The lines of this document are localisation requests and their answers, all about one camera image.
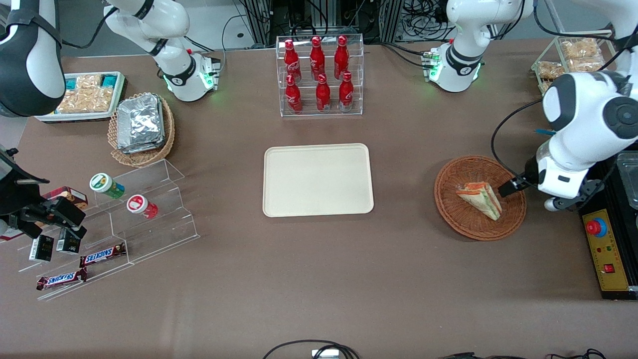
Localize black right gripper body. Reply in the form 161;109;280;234
0;147;51;220

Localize triangle sandwich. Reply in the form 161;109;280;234
455;181;503;221

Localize brown round wicker basket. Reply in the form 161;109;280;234
434;155;527;242

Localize white rectangular snack tray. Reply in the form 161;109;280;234
34;71;128;124

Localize light tan wicker basket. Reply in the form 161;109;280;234
108;93;176;168

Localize beige plastic tray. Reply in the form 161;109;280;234
263;143;375;218

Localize small black box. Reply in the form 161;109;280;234
28;234;55;263
55;228;82;255

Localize snickers chocolate bar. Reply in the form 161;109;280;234
35;268;88;292
79;242;127;268

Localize brown chocolate box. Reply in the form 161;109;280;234
42;186;89;210

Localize green-lidded snack cup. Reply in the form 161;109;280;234
89;173;126;200

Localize red snack cup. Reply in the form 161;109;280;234
126;194;159;220

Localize clear plastic container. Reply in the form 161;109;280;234
616;152;638;210

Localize clear acrylic stepped stand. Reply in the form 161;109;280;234
17;159;201;302

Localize black yellow-panel control box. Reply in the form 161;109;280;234
577;152;638;301

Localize teal-labelled snack pack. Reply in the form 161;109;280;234
86;73;117;113
56;75;91;115

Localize silver foil pack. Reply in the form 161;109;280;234
117;94;165;148
120;139;166;155

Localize clear box with bread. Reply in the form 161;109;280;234
530;35;620;96

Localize large wrapped bread pack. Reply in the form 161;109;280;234
560;38;603;72

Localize clear acrylic bottle rack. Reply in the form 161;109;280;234
276;33;365;118

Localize red cola bottle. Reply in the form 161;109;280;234
338;71;355;113
284;39;302;83
310;36;326;81
333;35;350;80
285;74;304;115
316;74;331;113

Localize dark right wrist camera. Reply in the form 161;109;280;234
46;196;87;228

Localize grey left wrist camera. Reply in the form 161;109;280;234
543;178;606;213

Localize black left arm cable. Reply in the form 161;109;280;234
490;0;630;182

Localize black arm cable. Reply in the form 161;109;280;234
490;0;630;182
59;4;121;51

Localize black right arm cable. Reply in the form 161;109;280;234
59;4;121;51

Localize black base cables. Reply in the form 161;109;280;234
379;41;435;69

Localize thin black cable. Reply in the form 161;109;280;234
438;348;608;359

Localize tangled black cable bundle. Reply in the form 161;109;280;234
399;0;457;41

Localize black looped cable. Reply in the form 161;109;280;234
261;340;360;359

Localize aluminium equipment frame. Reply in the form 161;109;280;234
242;0;405;46

